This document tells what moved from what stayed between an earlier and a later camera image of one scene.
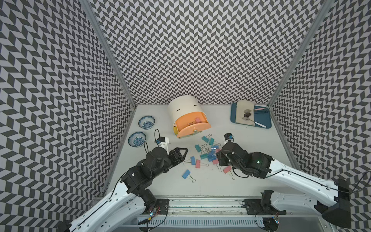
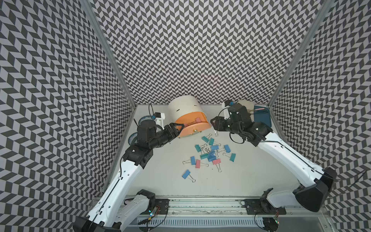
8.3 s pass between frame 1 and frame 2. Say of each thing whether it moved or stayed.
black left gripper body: moved
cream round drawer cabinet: stayed
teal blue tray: stayed
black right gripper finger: moved
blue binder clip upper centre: stayed
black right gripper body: moved
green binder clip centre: stayed
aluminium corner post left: stayed
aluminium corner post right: stayed
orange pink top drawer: stayed
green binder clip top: stayed
